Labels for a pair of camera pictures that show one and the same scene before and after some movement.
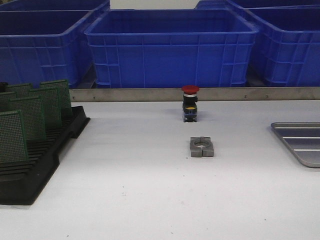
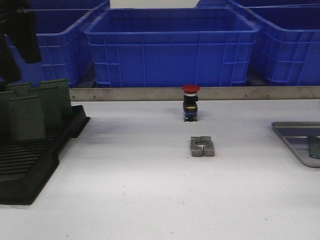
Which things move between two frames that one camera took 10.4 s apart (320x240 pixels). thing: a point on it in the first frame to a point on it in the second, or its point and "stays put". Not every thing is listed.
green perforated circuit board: (13, 147) to (314, 146)
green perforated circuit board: (31, 109) stays put
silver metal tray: (304, 139) stays put
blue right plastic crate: (287, 49) stays put
